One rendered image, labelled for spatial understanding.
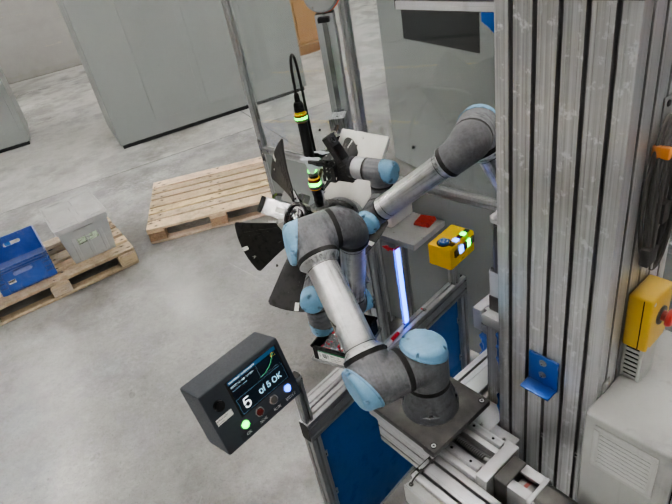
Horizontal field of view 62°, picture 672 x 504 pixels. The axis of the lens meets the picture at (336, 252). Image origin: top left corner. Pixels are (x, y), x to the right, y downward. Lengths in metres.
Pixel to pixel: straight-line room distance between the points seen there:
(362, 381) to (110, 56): 6.28
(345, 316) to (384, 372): 0.17
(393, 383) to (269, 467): 1.58
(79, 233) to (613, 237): 4.10
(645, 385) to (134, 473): 2.42
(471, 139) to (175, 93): 6.13
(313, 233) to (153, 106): 6.07
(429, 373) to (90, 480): 2.19
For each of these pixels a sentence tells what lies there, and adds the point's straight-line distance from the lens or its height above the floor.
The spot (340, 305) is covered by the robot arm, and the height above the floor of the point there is 1.35.
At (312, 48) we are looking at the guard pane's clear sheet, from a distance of 2.87.
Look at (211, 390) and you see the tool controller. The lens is 1.45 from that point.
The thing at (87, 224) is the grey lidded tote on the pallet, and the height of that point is 0.43.
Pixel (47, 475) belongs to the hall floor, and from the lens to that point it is 3.39.
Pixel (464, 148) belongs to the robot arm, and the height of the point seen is 1.59.
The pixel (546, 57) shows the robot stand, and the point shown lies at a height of 1.94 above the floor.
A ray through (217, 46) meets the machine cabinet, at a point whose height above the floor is 0.86.
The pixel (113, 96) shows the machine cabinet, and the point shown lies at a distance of 7.33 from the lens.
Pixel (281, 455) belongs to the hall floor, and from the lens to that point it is 2.88.
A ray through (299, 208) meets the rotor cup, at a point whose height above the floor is 1.25.
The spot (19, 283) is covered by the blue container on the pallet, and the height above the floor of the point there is 0.20.
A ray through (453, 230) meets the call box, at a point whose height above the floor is 1.07.
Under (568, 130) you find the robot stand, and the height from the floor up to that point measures 1.82.
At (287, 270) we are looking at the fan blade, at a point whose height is 1.05.
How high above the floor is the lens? 2.22
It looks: 33 degrees down
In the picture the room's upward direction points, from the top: 12 degrees counter-clockwise
